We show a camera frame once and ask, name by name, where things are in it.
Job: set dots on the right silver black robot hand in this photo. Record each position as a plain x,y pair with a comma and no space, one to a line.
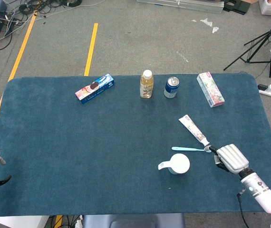
233,156

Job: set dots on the light blue toothbrush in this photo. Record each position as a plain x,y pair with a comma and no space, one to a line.
187,149

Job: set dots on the floral toothpaste tube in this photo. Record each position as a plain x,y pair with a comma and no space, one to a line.
192,128

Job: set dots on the white floral box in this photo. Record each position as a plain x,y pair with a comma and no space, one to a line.
211,91

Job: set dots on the yellow drink bottle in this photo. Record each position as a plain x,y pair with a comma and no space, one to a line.
147,88

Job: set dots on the blue soda can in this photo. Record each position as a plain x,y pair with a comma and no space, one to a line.
171,90

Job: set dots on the blue table mat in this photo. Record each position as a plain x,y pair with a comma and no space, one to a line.
78,142

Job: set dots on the blue grey seat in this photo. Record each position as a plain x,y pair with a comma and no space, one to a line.
133,221

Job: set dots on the white paper scrap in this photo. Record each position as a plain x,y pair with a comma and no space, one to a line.
215,29
206,22

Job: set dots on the blue cookie box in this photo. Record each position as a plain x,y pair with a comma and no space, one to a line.
95,89

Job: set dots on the aluminium profile stack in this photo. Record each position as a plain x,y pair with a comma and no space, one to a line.
197,6

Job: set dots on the black metal bracket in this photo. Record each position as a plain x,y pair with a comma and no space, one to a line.
237,7

